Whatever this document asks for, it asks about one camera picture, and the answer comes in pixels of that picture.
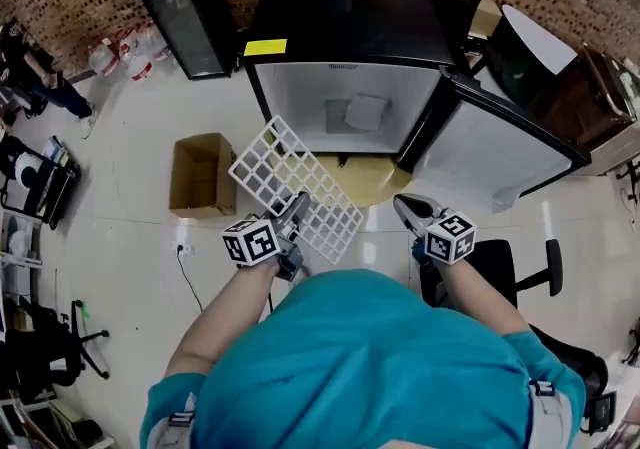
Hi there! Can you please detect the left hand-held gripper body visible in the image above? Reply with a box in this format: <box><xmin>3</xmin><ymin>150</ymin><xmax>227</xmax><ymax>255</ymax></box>
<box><xmin>220</xmin><ymin>209</ymin><xmax>305</xmax><ymax>284</ymax></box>

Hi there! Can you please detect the black office chair with armrests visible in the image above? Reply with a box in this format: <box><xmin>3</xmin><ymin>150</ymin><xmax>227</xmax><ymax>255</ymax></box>
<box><xmin>418</xmin><ymin>237</ymin><xmax>610</xmax><ymax>399</ymax></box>

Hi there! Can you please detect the round white table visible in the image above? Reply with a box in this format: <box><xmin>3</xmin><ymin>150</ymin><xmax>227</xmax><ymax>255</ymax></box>
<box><xmin>486</xmin><ymin>3</ymin><xmax>580</xmax><ymax>109</ymax></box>

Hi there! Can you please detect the person's teal shirt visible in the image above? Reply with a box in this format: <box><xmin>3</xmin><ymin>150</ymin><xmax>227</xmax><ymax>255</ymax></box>
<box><xmin>139</xmin><ymin>268</ymin><xmax>587</xmax><ymax>449</ymax></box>

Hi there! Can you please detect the white paper sheet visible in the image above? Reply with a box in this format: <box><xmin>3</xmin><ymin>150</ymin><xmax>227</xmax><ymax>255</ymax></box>
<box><xmin>344</xmin><ymin>93</ymin><xmax>392</xmax><ymax>131</ymax></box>

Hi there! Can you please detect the open cardboard box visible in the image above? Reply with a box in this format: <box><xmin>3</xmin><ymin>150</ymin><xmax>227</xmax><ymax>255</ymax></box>
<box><xmin>168</xmin><ymin>132</ymin><xmax>239</xmax><ymax>220</ymax></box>

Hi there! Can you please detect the white storage rack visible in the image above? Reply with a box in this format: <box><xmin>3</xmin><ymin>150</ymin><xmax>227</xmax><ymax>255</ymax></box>
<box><xmin>0</xmin><ymin>209</ymin><xmax>45</xmax><ymax>299</ymax></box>

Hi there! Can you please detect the person's right forearm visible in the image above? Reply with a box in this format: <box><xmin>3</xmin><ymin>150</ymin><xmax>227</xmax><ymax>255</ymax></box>
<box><xmin>439</xmin><ymin>256</ymin><xmax>532</xmax><ymax>338</ymax></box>

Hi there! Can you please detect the black power cable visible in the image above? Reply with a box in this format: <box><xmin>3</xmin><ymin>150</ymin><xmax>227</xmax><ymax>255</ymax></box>
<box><xmin>176</xmin><ymin>251</ymin><xmax>205</xmax><ymax>313</ymax></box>

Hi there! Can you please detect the yellow sticker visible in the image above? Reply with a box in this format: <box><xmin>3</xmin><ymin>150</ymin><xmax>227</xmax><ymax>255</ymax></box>
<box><xmin>243</xmin><ymin>38</ymin><xmax>289</xmax><ymax>58</ymax></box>

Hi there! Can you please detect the black glass door cooler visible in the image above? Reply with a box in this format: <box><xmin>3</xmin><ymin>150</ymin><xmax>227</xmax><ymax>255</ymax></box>
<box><xmin>132</xmin><ymin>0</ymin><xmax>239</xmax><ymax>82</ymax></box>

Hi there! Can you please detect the grey harness strap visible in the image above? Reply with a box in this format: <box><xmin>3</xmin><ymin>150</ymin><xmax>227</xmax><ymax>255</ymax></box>
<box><xmin>528</xmin><ymin>379</ymin><xmax>575</xmax><ymax>449</ymax></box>
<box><xmin>148</xmin><ymin>391</ymin><xmax>197</xmax><ymax>449</ymax></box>

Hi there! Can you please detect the small black device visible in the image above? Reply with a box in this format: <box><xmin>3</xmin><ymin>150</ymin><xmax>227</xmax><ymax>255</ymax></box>
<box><xmin>581</xmin><ymin>390</ymin><xmax>618</xmax><ymax>434</ymax></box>

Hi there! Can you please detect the black swivel chair star base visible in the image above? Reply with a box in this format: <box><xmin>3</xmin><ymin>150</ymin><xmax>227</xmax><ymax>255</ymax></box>
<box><xmin>0</xmin><ymin>298</ymin><xmax>111</xmax><ymax>404</ymax></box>

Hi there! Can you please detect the brown wooden cabinet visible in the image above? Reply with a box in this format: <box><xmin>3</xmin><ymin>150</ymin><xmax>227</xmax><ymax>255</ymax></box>
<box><xmin>528</xmin><ymin>43</ymin><xmax>640</xmax><ymax>177</ymax></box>

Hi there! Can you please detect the black fridge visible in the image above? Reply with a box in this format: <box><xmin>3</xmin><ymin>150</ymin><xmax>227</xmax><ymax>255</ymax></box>
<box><xmin>243</xmin><ymin>0</ymin><xmax>593</xmax><ymax>199</ymax></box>

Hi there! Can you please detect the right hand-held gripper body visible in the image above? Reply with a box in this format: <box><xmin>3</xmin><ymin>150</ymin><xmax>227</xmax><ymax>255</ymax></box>
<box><xmin>411</xmin><ymin>208</ymin><xmax>478</xmax><ymax>267</ymax></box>

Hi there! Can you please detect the black equipment cart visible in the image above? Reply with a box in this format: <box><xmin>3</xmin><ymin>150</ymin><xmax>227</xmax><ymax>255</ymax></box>
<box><xmin>0</xmin><ymin>133</ymin><xmax>82</xmax><ymax>231</ymax></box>

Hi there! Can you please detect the clear water bottle red label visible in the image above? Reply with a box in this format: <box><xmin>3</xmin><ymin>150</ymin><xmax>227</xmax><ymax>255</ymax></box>
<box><xmin>143</xmin><ymin>21</ymin><xmax>174</xmax><ymax>62</ymax></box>
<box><xmin>88</xmin><ymin>42</ymin><xmax>119</xmax><ymax>77</ymax></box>
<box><xmin>123</xmin><ymin>53</ymin><xmax>154</xmax><ymax>84</ymax></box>
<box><xmin>117</xmin><ymin>28</ymin><xmax>142</xmax><ymax>58</ymax></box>

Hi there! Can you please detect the round yellow floor mat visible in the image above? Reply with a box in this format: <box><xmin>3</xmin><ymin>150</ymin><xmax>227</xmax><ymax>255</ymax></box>
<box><xmin>313</xmin><ymin>153</ymin><xmax>415</xmax><ymax>209</ymax></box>

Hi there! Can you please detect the person's left forearm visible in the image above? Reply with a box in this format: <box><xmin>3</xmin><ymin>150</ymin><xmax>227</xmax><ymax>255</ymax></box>
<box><xmin>164</xmin><ymin>256</ymin><xmax>282</xmax><ymax>379</ymax></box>

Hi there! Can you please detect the white grid shelf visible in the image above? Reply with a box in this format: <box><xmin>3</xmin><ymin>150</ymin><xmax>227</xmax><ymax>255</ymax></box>
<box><xmin>228</xmin><ymin>114</ymin><xmax>366</xmax><ymax>267</ymax></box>

